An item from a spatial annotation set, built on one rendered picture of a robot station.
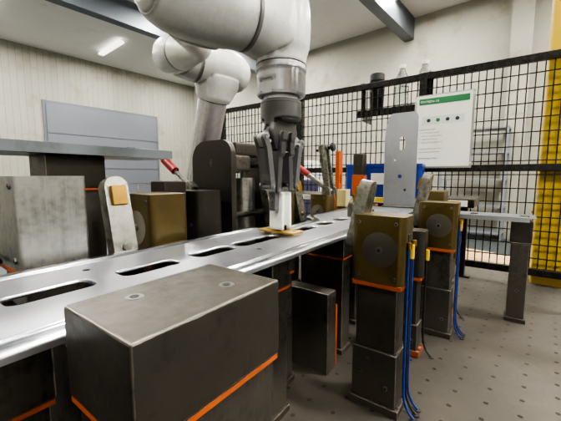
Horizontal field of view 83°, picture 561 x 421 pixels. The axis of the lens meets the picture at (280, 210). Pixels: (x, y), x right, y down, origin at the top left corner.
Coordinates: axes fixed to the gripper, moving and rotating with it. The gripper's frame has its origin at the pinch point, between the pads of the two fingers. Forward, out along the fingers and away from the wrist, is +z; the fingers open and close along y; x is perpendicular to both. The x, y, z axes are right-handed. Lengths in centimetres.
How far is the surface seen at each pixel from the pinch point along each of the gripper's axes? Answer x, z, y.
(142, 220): -14.2, 0.9, 19.7
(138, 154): -26.6, -10.6, 12.8
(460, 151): 17, -17, -101
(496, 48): -3, -233, -657
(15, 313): 3.7, 4.5, 41.1
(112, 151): -26.6, -11.0, 17.9
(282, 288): 6.1, 11.8, 7.6
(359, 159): -15, -13, -75
